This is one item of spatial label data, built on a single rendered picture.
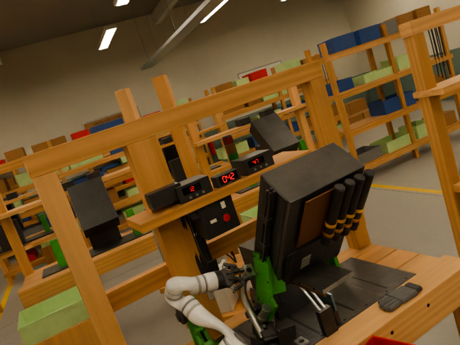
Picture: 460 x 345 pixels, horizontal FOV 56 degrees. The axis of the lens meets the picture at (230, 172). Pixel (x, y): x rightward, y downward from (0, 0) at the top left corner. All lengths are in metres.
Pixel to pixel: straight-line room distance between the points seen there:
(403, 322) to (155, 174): 1.18
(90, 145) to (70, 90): 9.82
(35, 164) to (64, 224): 0.26
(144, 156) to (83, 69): 9.92
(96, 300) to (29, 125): 9.83
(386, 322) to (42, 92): 10.56
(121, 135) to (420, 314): 1.42
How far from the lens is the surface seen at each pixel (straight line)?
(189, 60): 12.29
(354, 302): 2.03
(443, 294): 2.08
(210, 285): 1.74
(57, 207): 1.83
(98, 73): 11.76
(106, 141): 1.86
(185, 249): 1.98
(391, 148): 7.35
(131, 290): 2.04
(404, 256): 2.38
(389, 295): 1.98
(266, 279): 1.77
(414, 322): 1.98
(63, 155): 1.83
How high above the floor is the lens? 1.91
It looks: 9 degrees down
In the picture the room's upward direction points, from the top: 19 degrees counter-clockwise
